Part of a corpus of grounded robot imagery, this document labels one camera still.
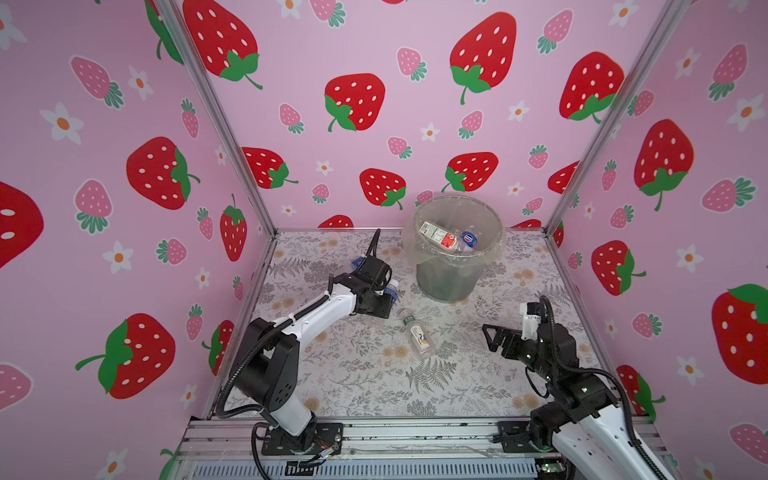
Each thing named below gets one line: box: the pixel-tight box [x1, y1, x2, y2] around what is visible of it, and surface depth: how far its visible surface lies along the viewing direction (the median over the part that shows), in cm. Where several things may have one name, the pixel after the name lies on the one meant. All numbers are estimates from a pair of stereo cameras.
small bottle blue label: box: [461, 231, 478, 247], surface depth 94 cm
